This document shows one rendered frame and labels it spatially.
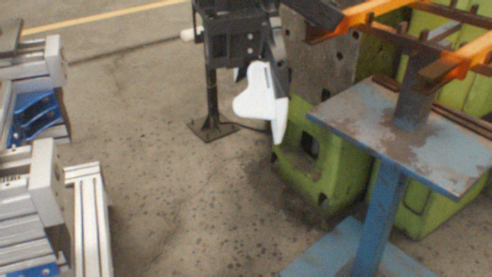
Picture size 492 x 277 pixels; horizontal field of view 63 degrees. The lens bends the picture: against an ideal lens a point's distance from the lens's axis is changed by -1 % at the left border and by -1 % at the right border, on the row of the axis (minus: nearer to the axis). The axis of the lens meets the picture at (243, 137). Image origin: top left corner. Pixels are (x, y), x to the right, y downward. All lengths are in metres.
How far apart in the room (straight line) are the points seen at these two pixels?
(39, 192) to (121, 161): 1.26
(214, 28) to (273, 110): 0.11
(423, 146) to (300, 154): 0.76
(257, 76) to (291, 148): 1.27
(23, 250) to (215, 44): 0.54
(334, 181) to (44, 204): 1.04
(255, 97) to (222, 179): 1.37
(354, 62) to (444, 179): 0.46
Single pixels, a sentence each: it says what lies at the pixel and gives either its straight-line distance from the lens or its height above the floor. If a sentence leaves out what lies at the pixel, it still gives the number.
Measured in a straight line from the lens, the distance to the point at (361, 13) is 0.89.
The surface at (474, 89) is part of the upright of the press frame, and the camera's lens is 1.29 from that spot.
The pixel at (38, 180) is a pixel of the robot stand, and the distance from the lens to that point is 0.73.
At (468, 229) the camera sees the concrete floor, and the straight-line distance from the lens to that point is 1.81.
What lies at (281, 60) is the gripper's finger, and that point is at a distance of 0.43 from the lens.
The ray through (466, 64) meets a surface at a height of 0.93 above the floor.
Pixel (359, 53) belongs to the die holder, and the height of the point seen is 0.72.
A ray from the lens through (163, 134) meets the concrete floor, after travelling 2.08.
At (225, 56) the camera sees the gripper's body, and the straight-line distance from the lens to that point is 0.43.
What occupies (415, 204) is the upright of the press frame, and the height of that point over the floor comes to 0.16.
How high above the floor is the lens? 1.22
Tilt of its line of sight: 37 degrees down
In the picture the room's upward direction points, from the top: straight up
